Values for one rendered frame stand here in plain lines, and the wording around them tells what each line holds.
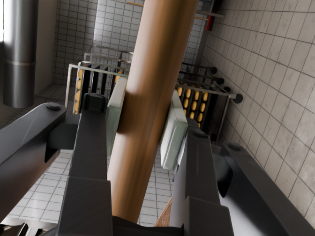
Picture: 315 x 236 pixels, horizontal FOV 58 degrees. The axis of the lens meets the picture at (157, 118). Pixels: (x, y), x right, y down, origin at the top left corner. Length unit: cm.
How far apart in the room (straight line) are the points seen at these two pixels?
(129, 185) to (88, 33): 508
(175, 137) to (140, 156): 4
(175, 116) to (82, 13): 511
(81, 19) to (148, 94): 510
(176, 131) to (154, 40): 5
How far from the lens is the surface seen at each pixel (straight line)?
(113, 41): 520
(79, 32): 528
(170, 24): 16
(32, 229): 234
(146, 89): 17
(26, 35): 331
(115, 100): 16
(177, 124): 15
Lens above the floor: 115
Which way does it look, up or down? 6 degrees down
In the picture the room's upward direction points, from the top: 80 degrees counter-clockwise
